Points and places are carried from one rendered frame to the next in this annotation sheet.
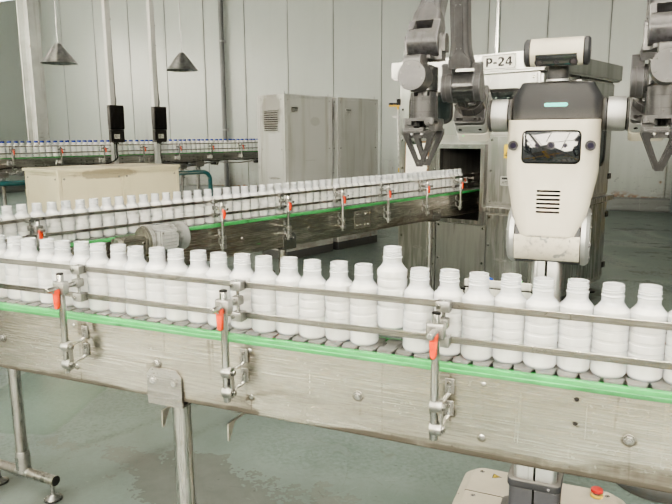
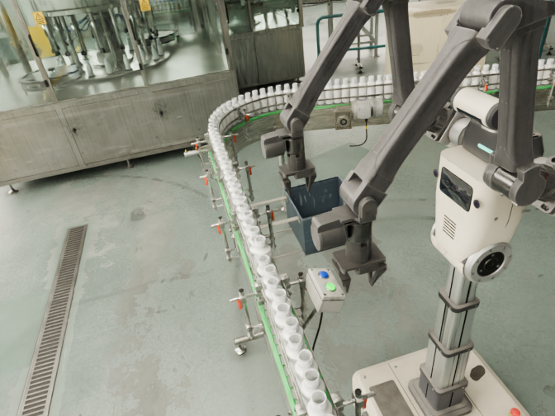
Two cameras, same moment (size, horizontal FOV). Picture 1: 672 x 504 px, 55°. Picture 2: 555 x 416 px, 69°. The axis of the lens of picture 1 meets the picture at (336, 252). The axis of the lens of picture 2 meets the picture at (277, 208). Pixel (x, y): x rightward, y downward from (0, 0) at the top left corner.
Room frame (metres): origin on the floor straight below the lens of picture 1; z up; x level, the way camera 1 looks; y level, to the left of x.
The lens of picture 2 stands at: (0.69, -1.06, 2.06)
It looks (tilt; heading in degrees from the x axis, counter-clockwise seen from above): 34 degrees down; 55
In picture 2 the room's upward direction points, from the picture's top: 7 degrees counter-clockwise
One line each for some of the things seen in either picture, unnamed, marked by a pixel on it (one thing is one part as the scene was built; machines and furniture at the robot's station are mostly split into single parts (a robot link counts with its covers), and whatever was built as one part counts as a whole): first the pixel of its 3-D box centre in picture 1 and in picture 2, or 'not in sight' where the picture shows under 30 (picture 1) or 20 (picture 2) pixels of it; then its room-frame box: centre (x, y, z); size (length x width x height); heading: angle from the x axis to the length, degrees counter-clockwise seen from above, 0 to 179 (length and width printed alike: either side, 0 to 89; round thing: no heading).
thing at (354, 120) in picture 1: (344, 171); not in sight; (8.43, -0.12, 0.96); 0.82 x 0.50 x 1.91; 139
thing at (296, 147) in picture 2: (423, 79); (292, 144); (1.38, -0.19, 1.54); 0.07 x 0.06 x 0.07; 157
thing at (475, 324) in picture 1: (477, 315); (275, 299); (1.18, -0.27, 1.08); 0.06 x 0.06 x 0.17
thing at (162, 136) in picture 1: (158, 125); not in sight; (7.62, 2.06, 1.55); 0.17 x 0.15 x 0.42; 139
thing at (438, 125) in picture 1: (425, 143); (303, 180); (1.40, -0.19, 1.40); 0.07 x 0.07 x 0.09; 68
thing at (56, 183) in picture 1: (108, 235); (432, 54); (5.47, 1.96, 0.59); 1.10 x 0.62 x 1.18; 139
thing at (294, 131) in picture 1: (295, 175); not in sight; (7.75, 0.48, 0.96); 0.82 x 0.50 x 1.91; 139
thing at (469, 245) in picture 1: (505, 184); not in sight; (5.58, -1.47, 1.00); 1.60 x 1.30 x 2.00; 139
